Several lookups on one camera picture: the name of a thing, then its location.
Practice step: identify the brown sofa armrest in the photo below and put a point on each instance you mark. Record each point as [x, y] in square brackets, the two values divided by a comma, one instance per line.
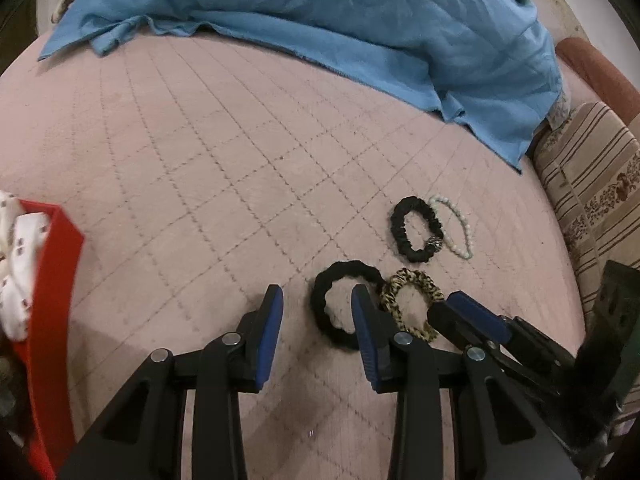
[595, 67]

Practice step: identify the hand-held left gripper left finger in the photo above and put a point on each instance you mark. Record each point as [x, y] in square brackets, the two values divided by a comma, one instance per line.
[267, 340]

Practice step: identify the grey sheer scrunchie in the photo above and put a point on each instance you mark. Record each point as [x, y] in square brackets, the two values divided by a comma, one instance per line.
[5, 380]

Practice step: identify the thin black scrunchie with charm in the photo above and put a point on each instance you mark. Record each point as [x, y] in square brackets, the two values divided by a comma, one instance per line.
[400, 230]

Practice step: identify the thick black scrunchie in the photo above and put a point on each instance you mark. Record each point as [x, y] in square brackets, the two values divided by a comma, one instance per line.
[320, 305]

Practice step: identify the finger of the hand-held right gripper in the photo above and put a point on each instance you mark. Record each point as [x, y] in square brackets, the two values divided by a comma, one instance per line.
[475, 312]

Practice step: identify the blue cloth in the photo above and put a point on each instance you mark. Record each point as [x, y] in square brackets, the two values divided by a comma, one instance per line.
[350, 20]

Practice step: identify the leopard print scrunchie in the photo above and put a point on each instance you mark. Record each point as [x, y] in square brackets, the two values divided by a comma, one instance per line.
[400, 285]

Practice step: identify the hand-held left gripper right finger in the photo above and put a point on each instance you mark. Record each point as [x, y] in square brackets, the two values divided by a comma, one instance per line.
[365, 345]

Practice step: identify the white cherry print scrunchie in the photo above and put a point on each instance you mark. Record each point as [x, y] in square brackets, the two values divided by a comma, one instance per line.
[20, 280]
[6, 225]

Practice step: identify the red box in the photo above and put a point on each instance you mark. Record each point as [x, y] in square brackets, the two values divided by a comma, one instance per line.
[50, 310]

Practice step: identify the striped floral cushion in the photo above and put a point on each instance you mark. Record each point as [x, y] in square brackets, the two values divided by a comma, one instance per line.
[590, 180]

